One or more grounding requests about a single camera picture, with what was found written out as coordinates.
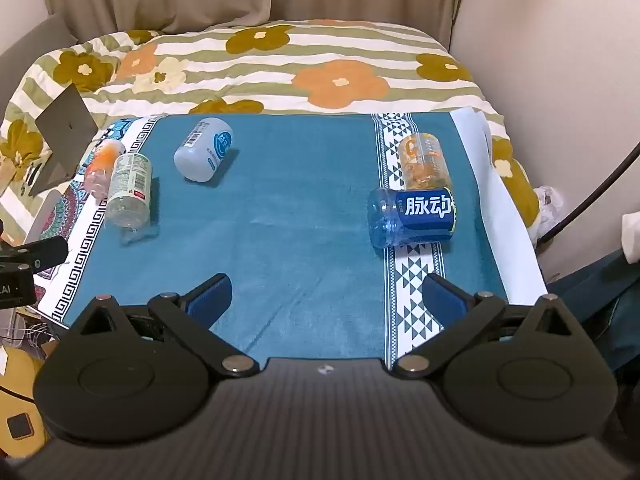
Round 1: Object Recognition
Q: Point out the white cup with blue label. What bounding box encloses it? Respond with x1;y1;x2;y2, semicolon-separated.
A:
173;116;235;183

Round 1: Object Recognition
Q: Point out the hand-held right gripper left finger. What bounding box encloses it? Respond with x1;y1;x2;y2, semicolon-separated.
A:
70;273;261;378

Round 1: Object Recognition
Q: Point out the white plastic bag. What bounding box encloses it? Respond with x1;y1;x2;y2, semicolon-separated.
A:
529;185;565;250

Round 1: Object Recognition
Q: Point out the yellow wooden object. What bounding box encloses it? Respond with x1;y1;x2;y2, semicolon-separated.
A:
0;344;53;463

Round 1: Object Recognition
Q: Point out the blue label clear cup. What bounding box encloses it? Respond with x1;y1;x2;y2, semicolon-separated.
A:
367;186;458;250

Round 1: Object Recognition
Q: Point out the pink orange clear cup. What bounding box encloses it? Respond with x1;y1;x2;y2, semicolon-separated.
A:
84;139;127;198

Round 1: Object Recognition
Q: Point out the teal towel with patterned bands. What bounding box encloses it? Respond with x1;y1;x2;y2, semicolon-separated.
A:
65;112;507;361

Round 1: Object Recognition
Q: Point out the grey laptop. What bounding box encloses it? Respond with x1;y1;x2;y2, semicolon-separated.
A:
27;82;98;198

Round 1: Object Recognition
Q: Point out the black cable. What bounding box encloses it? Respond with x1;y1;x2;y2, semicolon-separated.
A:
540;140;640;246

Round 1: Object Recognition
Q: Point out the orange label clear cup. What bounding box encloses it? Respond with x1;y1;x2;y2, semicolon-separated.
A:
398;132;453;192

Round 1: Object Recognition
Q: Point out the white sheet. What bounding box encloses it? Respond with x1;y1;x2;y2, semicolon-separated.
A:
449;107;549;307

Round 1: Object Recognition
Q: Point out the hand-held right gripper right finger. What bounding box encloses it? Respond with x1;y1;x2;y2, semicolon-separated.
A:
390;273;576;378

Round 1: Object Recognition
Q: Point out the dark blue cloth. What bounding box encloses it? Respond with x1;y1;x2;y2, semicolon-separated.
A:
545;252;640;373

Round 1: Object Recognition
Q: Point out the colourful mandala cloth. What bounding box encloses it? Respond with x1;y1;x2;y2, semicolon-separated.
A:
30;115;166;326

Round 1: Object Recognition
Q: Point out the floral striped blanket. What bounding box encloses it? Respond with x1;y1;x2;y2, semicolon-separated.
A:
0;20;542;241

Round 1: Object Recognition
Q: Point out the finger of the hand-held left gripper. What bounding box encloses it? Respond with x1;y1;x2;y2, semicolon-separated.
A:
0;237;69;272

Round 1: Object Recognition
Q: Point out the grey headboard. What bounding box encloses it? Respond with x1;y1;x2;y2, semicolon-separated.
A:
0;10;79;111

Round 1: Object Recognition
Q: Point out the clear cup with green label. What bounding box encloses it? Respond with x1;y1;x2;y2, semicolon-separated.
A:
104;152;153;228

